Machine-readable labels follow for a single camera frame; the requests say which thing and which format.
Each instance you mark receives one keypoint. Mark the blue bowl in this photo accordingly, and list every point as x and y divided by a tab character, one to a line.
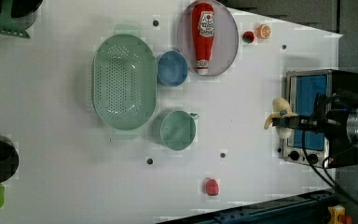
172	69

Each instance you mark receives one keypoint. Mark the green plastic bracket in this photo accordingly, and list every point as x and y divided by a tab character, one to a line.
8	26

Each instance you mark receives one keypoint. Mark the black toaster oven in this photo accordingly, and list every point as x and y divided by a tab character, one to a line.
301	91

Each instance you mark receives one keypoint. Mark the red strawberry toy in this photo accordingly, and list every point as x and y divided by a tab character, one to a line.
211	187

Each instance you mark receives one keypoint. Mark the red ketchup bottle toy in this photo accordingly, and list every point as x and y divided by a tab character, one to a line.
203	35

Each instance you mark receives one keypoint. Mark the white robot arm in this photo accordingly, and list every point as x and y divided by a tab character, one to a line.
352	125

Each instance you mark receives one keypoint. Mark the orange slice toy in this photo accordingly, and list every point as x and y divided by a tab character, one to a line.
263	31

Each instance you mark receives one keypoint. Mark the grey round plate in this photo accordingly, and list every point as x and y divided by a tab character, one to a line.
225	43

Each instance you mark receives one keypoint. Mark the blue metal frame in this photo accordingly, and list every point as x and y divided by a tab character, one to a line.
318	207

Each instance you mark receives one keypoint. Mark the yellow peeled toy banana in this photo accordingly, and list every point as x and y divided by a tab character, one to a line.
281	109

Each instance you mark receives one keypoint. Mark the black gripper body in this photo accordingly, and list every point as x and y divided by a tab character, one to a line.
333	112

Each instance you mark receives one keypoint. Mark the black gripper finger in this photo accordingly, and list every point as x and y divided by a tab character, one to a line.
296	123

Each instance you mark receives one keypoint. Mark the green colander basket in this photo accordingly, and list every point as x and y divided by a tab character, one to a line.
124	82

